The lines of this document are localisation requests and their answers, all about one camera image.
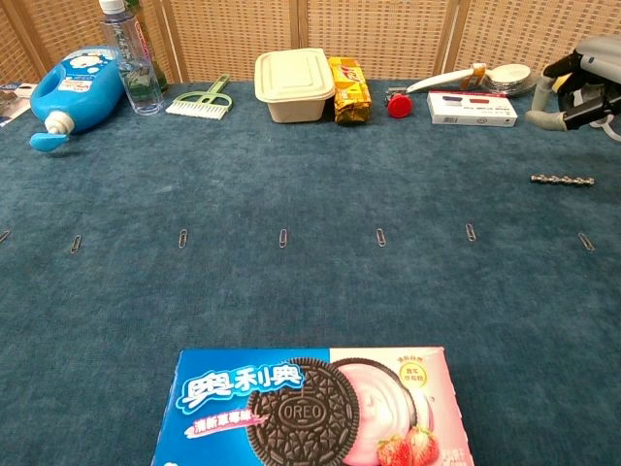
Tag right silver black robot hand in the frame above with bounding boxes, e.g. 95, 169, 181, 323
525, 36, 621, 133

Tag silver magnetic ball rod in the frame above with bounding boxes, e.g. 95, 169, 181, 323
530, 174, 597, 187

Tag stack of foil cups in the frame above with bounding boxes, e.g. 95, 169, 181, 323
482, 63, 539, 97

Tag white box red blue print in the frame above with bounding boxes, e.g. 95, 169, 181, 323
426, 89, 519, 128

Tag white plastic spoon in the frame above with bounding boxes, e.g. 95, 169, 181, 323
406, 62, 488, 94

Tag red push button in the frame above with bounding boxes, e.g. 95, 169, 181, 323
385, 86, 413, 119

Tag rattan folding screen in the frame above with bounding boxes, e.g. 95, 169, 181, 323
0, 0, 621, 86

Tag yellow biscuit packet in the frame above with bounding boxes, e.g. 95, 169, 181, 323
328, 56, 374, 126

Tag cream lidded food container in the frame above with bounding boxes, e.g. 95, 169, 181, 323
254, 47, 337, 124

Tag blue velvet table cloth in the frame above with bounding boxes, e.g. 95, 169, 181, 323
0, 77, 621, 466

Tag green cleaning brush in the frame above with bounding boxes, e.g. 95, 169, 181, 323
165, 74, 234, 121

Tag Oreo strawberry cookie box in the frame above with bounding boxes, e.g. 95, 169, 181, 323
150, 345, 474, 466

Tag clear plastic water bottle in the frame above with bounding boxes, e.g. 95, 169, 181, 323
98, 0, 165, 117

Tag blue detergent bottle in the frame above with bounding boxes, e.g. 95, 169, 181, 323
29, 46, 126, 153

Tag printed booklet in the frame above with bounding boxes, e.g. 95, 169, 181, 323
0, 81, 39, 128

